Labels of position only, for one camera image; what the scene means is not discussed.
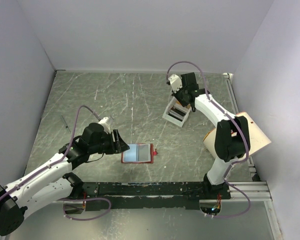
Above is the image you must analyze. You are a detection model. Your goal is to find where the white plastic card tray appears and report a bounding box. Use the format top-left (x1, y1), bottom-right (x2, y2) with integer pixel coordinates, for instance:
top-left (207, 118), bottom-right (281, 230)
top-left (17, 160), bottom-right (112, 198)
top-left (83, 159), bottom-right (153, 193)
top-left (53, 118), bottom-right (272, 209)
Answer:
top-left (162, 97), bottom-right (192, 128)

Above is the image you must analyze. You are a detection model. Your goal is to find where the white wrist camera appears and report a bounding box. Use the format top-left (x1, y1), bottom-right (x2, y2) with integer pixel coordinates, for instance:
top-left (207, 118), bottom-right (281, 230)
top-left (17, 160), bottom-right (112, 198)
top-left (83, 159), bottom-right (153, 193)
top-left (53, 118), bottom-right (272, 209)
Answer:
top-left (98, 116), bottom-right (114, 134)
top-left (167, 74), bottom-right (183, 94)

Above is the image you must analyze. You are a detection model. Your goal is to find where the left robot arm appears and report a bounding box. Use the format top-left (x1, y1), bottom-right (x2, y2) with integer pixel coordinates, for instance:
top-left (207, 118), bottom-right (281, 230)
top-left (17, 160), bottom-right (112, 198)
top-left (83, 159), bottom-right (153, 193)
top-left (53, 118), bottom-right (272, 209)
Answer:
top-left (0, 122), bottom-right (130, 236)

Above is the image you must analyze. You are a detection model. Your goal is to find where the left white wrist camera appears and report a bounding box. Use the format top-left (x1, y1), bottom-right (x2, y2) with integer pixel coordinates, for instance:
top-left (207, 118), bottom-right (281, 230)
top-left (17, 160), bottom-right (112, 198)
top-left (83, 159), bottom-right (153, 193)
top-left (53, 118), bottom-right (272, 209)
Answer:
top-left (98, 116), bottom-right (114, 134)

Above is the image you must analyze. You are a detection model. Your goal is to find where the small grey metal rod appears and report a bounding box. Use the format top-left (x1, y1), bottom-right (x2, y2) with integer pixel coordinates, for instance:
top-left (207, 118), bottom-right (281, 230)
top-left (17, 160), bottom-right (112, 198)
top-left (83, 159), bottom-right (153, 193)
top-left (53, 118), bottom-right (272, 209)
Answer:
top-left (60, 115), bottom-right (71, 133)

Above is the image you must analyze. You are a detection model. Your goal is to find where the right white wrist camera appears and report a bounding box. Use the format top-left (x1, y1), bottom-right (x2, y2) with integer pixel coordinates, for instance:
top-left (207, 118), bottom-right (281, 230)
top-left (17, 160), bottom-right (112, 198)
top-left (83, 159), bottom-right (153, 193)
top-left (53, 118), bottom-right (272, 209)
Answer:
top-left (167, 74), bottom-right (183, 94)

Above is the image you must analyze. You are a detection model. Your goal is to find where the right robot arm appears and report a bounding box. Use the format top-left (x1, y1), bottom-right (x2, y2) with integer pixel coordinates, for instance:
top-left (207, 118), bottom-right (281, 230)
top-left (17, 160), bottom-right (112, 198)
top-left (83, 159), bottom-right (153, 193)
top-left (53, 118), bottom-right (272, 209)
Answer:
top-left (167, 72), bottom-right (251, 199)

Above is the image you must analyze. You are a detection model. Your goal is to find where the white orange lamp shade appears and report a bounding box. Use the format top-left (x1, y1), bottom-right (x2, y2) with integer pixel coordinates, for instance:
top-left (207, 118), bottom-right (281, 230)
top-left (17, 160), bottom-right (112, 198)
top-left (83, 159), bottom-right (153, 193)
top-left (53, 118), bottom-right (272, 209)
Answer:
top-left (203, 112), bottom-right (271, 158)

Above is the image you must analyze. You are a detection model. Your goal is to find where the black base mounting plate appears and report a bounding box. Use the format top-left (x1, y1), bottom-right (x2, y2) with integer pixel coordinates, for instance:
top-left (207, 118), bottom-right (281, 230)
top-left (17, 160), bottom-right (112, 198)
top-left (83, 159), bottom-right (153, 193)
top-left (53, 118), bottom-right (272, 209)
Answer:
top-left (81, 181), bottom-right (231, 210)

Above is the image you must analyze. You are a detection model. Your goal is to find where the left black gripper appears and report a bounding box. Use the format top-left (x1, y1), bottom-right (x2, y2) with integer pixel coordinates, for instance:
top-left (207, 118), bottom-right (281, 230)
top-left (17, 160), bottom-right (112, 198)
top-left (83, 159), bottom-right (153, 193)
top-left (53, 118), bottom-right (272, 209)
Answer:
top-left (89, 128), bottom-right (130, 155)

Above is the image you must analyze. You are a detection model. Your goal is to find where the red leather card holder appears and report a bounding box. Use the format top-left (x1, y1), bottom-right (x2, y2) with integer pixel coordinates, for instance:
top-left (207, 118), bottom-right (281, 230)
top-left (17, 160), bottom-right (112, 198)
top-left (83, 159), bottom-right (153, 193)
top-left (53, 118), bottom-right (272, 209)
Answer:
top-left (121, 143), bottom-right (158, 164)

